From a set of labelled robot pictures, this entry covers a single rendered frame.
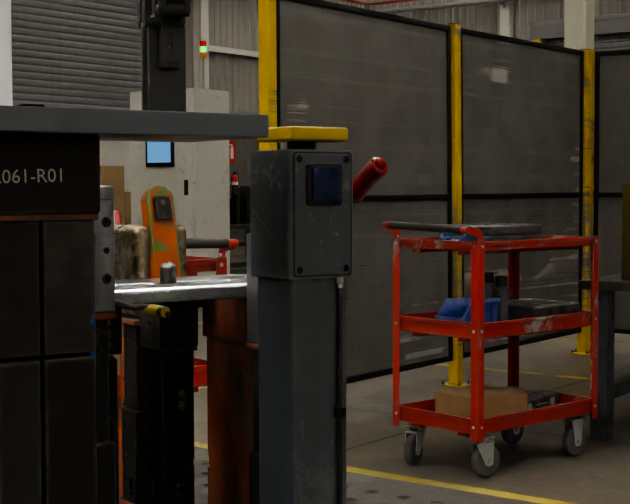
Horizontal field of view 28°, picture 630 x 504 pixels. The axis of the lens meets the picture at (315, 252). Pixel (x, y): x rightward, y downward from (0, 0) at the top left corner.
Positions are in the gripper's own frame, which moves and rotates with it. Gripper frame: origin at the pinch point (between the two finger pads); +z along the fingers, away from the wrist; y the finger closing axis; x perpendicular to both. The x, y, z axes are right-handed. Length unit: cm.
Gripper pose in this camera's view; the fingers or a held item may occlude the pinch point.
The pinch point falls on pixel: (163, 72)
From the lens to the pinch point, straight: 103.4
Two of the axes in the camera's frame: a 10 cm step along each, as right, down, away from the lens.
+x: -9.5, 0.2, -3.1
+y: -3.2, -0.5, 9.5
